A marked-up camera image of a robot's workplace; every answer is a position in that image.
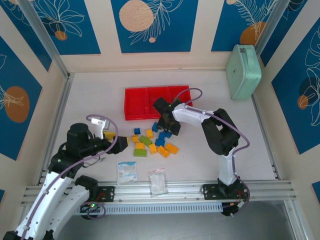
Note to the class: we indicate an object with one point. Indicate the aluminium corner post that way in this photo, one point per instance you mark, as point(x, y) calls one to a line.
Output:
point(43, 32)
point(272, 25)

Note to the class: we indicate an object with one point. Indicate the mint green case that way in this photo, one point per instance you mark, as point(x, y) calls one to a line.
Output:
point(243, 75)

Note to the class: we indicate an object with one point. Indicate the blue white flat packet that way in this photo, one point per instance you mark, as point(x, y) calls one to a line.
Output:
point(127, 172)

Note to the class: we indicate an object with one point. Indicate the aluminium side rail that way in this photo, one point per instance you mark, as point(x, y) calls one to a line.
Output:
point(58, 125)
point(265, 137)

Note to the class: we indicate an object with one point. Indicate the small blue lego brick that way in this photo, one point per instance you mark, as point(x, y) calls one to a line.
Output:
point(137, 131)

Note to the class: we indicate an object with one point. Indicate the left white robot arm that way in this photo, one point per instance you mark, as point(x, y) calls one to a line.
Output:
point(53, 197)

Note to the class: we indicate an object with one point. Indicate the long yellow lego brick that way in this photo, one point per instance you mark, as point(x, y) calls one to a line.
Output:
point(163, 152)
point(171, 148)

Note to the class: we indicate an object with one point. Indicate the long aluminium frame rail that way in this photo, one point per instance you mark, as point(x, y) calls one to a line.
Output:
point(185, 191)

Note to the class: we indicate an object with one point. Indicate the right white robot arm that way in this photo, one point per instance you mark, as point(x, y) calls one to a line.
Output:
point(190, 116)

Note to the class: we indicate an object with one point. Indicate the clear zip bag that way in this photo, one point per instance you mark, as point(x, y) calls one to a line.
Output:
point(157, 183)

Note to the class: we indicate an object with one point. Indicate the short aluminium frame rail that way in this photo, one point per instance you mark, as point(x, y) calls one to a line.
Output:
point(296, 220)

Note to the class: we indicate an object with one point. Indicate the long green lego brick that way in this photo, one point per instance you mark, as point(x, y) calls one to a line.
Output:
point(145, 140)
point(140, 152)

